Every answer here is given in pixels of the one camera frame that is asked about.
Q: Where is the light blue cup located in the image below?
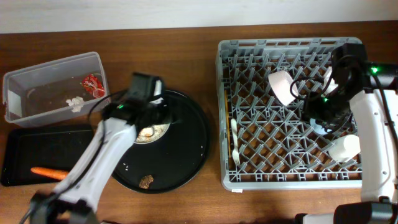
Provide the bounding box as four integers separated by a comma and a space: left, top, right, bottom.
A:
310, 118, 331, 135

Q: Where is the grey plate with rice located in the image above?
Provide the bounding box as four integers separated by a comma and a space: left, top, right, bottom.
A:
134, 124, 170, 144

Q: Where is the cream white cup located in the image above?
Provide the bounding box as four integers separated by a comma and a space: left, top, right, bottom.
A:
328, 134, 361, 163

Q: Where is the pink bowl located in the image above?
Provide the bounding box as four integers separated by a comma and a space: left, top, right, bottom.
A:
268, 70, 295, 106

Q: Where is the wooden chopstick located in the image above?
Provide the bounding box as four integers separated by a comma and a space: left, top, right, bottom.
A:
224, 90, 231, 158

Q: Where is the red snack wrapper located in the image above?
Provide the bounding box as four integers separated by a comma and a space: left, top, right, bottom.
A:
81, 73, 105, 98

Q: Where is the white tissue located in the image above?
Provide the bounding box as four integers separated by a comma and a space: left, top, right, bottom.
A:
66, 96, 84, 113

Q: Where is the white plastic fork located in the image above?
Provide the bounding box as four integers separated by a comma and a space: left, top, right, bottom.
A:
231, 118, 241, 167

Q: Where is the orange carrot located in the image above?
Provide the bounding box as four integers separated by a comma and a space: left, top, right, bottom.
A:
30, 167, 68, 180

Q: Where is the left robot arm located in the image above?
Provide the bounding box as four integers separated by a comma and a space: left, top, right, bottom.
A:
21, 73, 171, 223

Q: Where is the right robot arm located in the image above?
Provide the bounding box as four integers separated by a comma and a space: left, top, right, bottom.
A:
294, 43, 397, 223

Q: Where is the grey dishwasher rack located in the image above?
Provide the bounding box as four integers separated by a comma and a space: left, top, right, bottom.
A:
216, 37, 362, 192

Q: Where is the round black tray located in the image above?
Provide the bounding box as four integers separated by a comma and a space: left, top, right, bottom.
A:
113, 90, 211, 194

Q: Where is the brown food scrap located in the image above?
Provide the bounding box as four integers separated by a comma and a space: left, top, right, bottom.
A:
139, 175, 154, 189

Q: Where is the clear plastic bin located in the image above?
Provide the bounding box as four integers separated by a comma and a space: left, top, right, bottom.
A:
2, 52, 109, 128

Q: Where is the black rectangular tray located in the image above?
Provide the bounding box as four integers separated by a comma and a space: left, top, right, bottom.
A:
1, 124, 94, 187

